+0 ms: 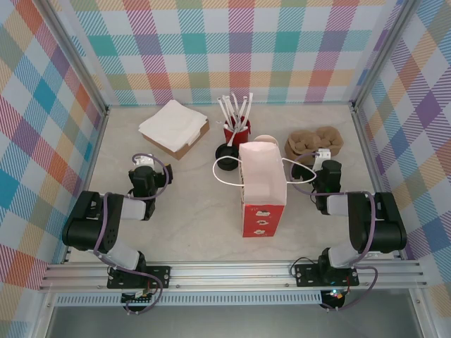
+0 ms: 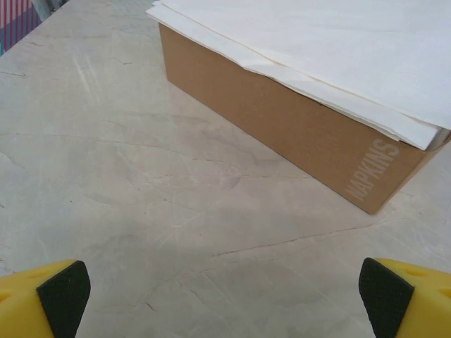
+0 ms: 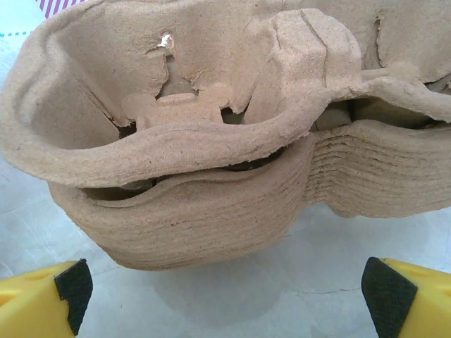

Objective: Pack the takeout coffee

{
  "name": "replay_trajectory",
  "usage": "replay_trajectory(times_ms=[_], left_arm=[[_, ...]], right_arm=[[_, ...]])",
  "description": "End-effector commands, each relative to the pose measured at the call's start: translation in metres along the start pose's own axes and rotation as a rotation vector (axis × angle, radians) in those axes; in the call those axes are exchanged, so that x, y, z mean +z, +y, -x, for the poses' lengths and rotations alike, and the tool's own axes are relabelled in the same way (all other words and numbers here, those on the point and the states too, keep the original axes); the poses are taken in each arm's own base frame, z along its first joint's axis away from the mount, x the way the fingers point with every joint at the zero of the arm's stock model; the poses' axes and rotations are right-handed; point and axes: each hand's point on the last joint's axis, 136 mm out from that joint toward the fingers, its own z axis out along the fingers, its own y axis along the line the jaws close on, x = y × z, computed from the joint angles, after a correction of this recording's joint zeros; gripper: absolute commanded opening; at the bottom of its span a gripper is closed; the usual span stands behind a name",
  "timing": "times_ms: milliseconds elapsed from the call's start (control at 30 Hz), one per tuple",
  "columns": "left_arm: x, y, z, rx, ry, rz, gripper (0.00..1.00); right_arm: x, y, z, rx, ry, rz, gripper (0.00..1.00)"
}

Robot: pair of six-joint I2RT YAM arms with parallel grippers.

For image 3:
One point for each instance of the stack of pulp cup carriers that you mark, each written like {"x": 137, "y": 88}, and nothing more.
{"x": 211, "y": 218}

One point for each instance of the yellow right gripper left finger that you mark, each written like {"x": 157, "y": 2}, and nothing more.
{"x": 31, "y": 306}

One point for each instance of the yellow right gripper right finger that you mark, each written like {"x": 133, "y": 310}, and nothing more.
{"x": 419, "y": 306}

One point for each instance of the brown pulp cup carrier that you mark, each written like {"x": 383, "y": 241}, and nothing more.
{"x": 105, "y": 70}

